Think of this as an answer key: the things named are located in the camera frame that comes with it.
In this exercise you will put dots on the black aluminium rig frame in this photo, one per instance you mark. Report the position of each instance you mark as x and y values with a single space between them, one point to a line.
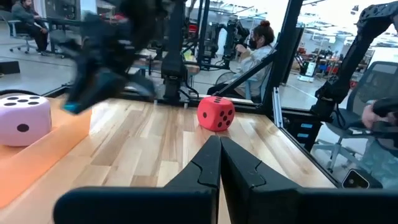
281 62

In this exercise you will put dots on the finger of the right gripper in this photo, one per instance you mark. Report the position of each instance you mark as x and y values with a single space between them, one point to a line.
102 90
85 84

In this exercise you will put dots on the black floor box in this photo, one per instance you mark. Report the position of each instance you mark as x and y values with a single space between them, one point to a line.
9 67

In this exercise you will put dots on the orange translucent plastic bin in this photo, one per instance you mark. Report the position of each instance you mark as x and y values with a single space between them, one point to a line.
46 155

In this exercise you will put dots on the person's hand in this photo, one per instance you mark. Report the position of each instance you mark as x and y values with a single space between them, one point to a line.
370 115

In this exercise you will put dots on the person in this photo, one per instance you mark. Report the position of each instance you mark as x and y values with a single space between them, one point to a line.
23 14
382 161
255 62

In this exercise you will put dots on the small teal translucent die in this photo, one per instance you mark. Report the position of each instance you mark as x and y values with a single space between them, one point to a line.
72 107

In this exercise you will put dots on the grey mesh office chair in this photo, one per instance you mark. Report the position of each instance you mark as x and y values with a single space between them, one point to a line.
377 81

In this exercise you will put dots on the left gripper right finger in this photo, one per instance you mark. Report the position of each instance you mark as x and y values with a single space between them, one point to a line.
295 208

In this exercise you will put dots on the background black robot rig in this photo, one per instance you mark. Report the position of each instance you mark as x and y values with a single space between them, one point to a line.
231 37

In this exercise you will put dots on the large red foam die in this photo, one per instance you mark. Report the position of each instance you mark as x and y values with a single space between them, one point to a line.
208 115

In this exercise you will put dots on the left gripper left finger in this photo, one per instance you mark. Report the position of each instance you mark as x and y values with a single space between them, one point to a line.
140 205

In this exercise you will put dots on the large pink foam die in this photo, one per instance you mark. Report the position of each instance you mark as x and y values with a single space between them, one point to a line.
37 118

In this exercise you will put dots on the black box with blue labels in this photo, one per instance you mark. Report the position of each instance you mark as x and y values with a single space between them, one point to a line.
292 124

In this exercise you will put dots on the white floor device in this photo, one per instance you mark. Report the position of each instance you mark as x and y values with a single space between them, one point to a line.
308 70

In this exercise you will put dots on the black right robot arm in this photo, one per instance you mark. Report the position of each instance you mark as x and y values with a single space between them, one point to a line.
172 71

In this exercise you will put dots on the silver bracket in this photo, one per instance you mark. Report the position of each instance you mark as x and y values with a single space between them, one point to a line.
277 107

